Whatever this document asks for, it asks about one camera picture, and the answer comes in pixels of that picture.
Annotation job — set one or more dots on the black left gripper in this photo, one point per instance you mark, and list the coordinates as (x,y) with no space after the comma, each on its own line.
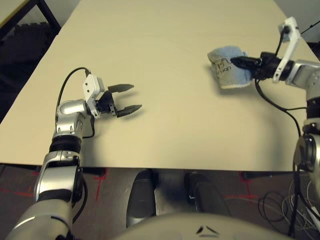
(107,105)

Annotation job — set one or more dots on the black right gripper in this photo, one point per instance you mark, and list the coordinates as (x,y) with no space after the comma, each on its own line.
(268,66)

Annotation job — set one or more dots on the blue grey printed rag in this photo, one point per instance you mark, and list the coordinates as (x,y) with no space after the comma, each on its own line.
(225,77)

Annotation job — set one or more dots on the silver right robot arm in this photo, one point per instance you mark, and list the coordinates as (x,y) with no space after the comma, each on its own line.
(307,72)

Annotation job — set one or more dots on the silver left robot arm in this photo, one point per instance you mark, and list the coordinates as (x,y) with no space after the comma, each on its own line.
(70,110)

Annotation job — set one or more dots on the black tripod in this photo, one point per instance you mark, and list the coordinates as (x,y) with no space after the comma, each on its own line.
(311,25)

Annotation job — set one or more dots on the dark grey robot left leg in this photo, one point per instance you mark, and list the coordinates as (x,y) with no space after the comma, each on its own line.
(141,197)

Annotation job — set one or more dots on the dark grey robot leg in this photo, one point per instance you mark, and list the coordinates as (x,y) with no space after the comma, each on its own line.
(207,195)
(141,197)

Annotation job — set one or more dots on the black foam floor mat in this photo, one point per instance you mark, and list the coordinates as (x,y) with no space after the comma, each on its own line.
(22,57)

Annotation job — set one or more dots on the dark grey robot right leg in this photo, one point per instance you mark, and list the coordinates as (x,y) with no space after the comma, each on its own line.
(207,195)

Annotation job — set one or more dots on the beige robot torso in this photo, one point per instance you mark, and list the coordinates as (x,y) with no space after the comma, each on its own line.
(175,227)

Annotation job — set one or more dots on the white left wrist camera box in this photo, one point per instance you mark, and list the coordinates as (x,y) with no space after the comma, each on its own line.
(91,85)

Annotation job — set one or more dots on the neighbouring table with black frame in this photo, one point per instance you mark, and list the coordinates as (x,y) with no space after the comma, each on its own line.
(15,11)

